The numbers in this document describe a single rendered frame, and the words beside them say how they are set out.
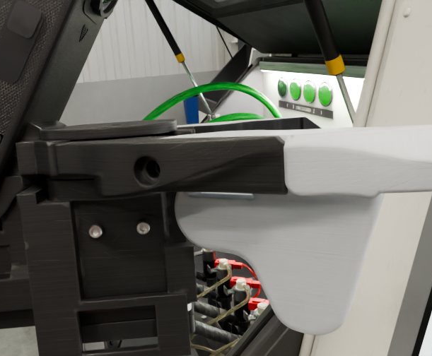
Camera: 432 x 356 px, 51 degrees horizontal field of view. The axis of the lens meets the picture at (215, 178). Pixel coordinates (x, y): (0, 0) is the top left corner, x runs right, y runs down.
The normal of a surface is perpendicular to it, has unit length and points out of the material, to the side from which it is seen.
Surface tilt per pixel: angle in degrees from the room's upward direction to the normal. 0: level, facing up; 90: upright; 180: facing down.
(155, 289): 82
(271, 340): 90
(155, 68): 90
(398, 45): 76
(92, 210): 82
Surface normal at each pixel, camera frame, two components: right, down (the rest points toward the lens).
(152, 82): 0.50, 0.22
